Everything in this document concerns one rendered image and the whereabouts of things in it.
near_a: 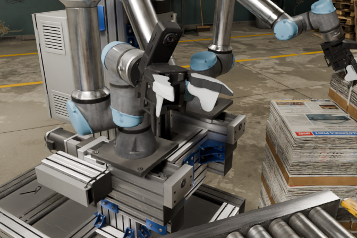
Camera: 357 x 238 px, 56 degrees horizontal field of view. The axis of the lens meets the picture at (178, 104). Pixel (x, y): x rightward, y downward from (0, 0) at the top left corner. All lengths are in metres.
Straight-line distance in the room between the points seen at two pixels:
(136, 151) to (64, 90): 0.51
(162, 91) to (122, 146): 0.65
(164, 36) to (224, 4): 0.96
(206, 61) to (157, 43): 0.88
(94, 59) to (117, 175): 0.44
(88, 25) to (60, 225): 1.18
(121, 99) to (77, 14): 0.30
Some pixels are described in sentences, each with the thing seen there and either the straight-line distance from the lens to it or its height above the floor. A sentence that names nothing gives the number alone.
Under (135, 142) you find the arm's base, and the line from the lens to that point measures 1.12.
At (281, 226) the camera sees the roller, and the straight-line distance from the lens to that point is 0.94.
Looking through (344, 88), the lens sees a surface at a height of 0.92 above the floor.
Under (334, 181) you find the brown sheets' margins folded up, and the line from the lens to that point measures 1.49.
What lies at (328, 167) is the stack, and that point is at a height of 0.69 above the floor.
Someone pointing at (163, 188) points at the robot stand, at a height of 0.75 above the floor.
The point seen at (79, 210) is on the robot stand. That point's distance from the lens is 1.93.
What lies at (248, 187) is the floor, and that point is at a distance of 2.42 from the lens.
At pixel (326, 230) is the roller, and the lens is 1.00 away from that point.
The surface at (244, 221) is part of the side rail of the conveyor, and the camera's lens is 0.93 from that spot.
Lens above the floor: 1.41
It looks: 23 degrees down
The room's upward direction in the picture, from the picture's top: straight up
